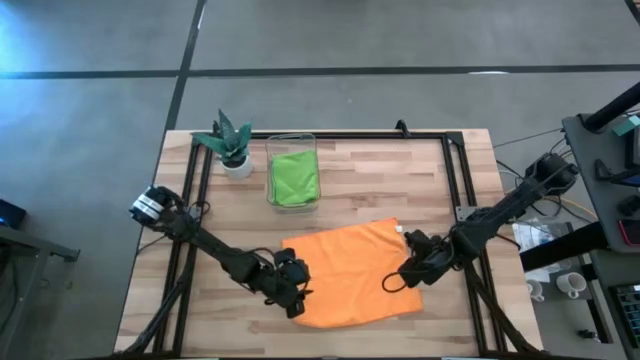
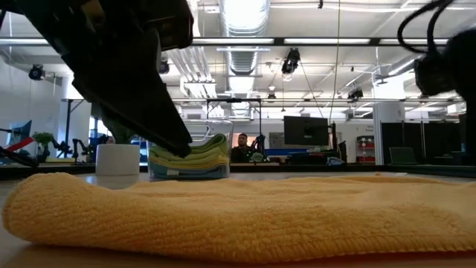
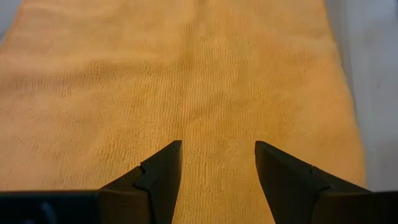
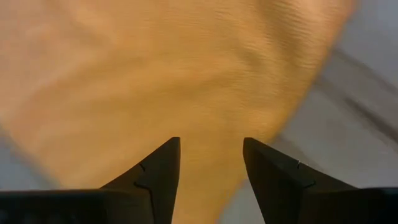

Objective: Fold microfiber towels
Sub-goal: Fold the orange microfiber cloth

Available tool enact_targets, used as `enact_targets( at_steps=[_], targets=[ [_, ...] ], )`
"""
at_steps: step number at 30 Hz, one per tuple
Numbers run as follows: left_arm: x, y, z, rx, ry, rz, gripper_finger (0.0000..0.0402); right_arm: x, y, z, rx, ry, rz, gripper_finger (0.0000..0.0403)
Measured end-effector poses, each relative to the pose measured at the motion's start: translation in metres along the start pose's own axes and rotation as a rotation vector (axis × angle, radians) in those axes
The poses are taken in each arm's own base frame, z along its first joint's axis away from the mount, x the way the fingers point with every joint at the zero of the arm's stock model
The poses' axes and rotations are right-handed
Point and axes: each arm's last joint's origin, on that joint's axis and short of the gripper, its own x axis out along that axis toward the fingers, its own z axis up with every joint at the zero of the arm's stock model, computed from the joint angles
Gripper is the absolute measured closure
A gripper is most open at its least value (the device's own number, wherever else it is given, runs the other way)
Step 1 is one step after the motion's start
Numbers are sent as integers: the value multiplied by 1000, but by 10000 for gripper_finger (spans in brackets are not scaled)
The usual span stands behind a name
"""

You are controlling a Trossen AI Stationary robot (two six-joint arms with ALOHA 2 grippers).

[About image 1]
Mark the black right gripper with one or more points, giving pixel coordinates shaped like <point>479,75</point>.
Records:
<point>427,260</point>

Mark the white ceramic mug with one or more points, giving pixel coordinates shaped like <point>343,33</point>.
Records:
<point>570,284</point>
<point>535,289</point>

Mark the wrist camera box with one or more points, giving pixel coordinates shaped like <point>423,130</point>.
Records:
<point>299,276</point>
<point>417,262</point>

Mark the white papers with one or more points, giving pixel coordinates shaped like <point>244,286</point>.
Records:
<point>530,235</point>

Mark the dark metal cart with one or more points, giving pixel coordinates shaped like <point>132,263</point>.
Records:
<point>30,245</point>

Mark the clear plastic bin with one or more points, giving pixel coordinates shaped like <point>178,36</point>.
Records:
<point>292,141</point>

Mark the backlit black keyboard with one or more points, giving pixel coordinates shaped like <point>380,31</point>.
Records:
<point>631,310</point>

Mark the snake plant in white pot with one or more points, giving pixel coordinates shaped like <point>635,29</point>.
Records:
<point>235,165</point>

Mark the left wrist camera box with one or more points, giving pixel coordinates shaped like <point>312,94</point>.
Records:
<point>299,276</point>

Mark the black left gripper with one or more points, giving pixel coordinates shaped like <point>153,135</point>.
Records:
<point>285,282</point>

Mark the green microfiber towel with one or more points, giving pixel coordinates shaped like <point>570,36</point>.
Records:
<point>295,177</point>

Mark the orange microfiber towel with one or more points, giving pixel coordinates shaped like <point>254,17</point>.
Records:
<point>350,275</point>

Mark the phone with red case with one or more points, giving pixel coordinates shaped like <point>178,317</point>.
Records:
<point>631,232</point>

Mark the black aluminium table frame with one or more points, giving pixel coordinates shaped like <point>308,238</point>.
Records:
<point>350,135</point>

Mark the black round pole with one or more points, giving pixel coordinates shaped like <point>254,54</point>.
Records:
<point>615,106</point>

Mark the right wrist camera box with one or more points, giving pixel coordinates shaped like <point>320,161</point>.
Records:
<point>417,262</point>

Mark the black computer mouse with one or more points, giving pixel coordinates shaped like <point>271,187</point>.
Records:
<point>630,205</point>

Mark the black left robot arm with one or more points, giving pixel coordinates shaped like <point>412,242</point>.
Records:
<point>215,250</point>

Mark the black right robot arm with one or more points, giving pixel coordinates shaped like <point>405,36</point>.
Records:
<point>510,207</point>

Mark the dark grey side desk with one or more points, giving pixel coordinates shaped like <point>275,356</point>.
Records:
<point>590,165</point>

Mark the black device box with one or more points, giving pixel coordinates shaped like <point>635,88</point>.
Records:
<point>11,214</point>

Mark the small teal box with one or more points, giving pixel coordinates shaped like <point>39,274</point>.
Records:
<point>627,125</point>

